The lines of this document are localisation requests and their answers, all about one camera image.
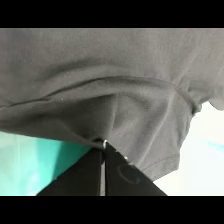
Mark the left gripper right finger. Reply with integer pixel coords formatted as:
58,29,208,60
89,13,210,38
104,141,168,197

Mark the black T-shirt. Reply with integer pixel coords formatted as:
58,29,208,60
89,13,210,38
0,27,224,183

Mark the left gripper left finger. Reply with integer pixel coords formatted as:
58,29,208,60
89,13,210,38
36,148,103,197

